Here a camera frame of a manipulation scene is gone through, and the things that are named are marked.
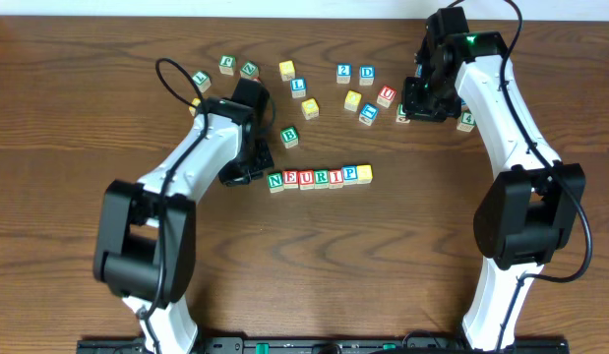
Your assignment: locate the green N block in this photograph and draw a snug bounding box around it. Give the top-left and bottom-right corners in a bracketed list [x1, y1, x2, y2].
[267, 172, 284, 193]

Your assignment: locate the red E block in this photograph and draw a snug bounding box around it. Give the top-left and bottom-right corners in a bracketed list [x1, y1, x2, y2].
[282, 170, 299, 189]

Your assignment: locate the red u block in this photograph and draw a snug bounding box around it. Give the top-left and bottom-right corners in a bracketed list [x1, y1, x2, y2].
[377, 86, 397, 108]
[298, 170, 315, 190]

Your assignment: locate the green R block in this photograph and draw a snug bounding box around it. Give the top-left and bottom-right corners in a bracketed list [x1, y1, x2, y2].
[314, 169, 330, 189]

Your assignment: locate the yellow O block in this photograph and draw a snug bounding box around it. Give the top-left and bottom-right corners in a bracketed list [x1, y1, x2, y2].
[301, 98, 320, 120]

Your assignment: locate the blue L block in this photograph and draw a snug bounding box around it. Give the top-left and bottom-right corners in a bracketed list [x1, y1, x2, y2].
[289, 78, 307, 98]

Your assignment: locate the red I block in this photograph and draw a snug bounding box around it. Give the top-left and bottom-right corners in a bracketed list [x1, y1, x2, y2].
[328, 169, 344, 189]

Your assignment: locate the blue P block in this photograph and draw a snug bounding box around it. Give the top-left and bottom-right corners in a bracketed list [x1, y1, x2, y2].
[341, 165, 358, 185]

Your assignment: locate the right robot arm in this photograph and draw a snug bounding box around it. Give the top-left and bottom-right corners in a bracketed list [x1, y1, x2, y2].
[401, 1, 593, 353]

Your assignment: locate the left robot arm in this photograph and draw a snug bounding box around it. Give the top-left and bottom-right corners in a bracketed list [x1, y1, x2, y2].
[93, 79, 274, 353]

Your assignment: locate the green J block right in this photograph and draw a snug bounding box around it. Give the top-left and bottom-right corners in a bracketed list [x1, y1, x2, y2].
[396, 103, 410, 124]

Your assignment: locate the green j block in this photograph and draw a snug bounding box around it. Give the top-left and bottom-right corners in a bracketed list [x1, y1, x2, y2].
[396, 103, 410, 124]
[218, 55, 236, 76]

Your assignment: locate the green B block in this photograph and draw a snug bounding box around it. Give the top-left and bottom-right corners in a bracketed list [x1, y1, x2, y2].
[280, 127, 299, 148]

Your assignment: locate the green 4 block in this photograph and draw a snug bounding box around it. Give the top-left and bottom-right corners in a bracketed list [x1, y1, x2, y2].
[457, 111, 476, 133]

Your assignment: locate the blue T block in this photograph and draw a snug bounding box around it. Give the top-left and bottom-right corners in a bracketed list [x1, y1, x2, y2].
[358, 103, 379, 126]

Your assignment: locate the blue D block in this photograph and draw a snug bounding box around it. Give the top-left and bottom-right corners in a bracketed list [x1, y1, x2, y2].
[359, 66, 375, 86]

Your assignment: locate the yellow C block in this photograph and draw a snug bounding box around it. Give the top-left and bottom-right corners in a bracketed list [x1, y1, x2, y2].
[189, 97, 201, 117]

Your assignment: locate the yellow Q block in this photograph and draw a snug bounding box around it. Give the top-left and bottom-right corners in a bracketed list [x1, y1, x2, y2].
[344, 90, 362, 112]

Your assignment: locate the green Z block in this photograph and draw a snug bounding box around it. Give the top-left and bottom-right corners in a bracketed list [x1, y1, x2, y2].
[240, 61, 260, 80]

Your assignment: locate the yellow S block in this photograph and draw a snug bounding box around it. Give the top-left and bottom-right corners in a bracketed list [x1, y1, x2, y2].
[278, 60, 296, 82]

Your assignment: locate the green L block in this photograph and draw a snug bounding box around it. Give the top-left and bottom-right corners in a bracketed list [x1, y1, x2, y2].
[192, 71, 212, 93]

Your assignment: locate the blue 2 block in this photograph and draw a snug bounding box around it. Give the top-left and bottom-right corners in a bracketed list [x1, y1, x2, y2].
[336, 63, 351, 85]

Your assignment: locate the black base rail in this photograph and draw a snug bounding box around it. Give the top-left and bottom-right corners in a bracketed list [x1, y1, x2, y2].
[75, 334, 571, 354]

